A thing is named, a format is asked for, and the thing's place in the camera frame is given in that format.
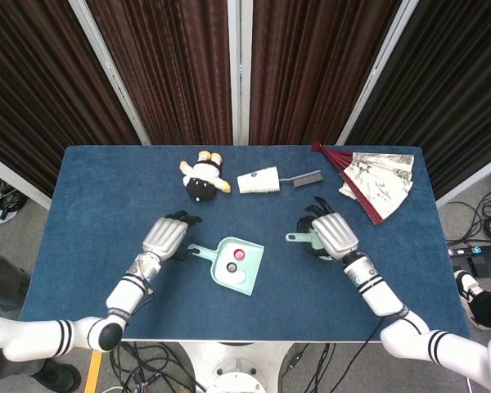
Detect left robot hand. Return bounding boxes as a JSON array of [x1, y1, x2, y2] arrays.
[[141, 209, 204, 263]]

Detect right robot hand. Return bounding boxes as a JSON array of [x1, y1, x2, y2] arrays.
[[295, 196, 360, 262]]

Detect mint green hand broom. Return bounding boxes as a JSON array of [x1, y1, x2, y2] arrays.
[[285, 229, 325, 251]]

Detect mint green dustpan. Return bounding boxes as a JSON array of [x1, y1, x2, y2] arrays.
[[187, 236, 266, 298]]

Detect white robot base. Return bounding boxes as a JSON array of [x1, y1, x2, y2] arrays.
[[175, 341, 295, 393]]

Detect grey cleaning brush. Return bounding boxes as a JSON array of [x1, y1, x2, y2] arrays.
[[277, 169, 324, 189]]

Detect red ribbed paper folding fan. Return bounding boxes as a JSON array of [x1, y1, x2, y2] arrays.
[[311, 141, 417, 226]]

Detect black and white plush toy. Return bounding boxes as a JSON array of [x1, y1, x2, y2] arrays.
[[178, 150, 232, 203]]

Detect white paper cup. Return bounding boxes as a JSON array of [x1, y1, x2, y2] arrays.
[[236, 165, 282, 196]]

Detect white and black sneaker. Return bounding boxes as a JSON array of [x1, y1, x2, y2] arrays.
[[453, 269, 487, 328]]

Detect yellow floor tape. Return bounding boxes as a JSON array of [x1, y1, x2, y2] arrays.
[[83, 350, 106, 393]]

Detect black pedal box coloured buttons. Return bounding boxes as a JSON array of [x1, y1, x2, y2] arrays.
[[447, 242, 491, 276]]

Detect grey trouser leg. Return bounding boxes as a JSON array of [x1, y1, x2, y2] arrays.
[[0, 253, 33, 313]]

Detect brown pleated partition panel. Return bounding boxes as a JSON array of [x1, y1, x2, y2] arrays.
[[347, 0, 491, 208], [85, 0, 234, 145], [0, 0, 140, 210], [249, 0, 402, 145]]

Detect black shoe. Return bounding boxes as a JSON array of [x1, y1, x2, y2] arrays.
[[35, 358, 83, 392]]

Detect white partition frame post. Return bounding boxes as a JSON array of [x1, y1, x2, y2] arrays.
[[227, 0, 252, 146], [68, 0, 151, 146], [336, 0, 421, 146]]

